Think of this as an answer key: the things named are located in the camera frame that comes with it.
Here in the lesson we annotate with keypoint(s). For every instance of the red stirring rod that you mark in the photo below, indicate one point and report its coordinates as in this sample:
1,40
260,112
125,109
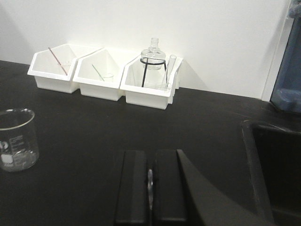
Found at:
59,63

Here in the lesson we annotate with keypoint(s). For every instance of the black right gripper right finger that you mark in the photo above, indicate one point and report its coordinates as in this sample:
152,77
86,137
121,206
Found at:
184,197

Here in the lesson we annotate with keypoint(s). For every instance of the middle white storage bin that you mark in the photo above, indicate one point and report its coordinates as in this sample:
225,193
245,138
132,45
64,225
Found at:
106,60

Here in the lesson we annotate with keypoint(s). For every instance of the right white storage bin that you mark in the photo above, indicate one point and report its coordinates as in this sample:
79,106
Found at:
152,94

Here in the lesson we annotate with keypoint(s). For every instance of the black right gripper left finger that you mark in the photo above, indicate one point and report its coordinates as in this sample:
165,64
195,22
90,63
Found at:
132,204

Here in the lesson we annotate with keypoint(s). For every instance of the left white storage bin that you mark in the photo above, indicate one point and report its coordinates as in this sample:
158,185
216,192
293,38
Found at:
49,75

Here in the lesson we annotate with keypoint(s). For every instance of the clear round glass flask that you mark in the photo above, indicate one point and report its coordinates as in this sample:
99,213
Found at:
153,57

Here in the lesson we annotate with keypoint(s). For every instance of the black lab sink basin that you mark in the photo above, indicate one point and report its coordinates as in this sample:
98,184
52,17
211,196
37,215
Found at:
274,160

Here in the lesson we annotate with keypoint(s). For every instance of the white storage bin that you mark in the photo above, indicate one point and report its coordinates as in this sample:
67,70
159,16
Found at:
49,75
106,60
152,94

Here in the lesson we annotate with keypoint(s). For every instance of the clear glass beaker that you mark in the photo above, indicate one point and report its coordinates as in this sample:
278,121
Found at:
18,143

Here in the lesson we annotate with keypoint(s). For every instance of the small glass dish middle bin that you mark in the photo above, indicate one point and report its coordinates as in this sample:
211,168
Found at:
108,77

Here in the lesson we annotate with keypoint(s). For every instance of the blue plastic container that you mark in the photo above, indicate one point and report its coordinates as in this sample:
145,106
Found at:
286,94

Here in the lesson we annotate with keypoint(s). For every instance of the clear glass test tube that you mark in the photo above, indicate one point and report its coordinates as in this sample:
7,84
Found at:
168,71

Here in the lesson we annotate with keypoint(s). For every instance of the black wire flask stand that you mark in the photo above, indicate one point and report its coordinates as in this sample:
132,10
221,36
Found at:
145,68

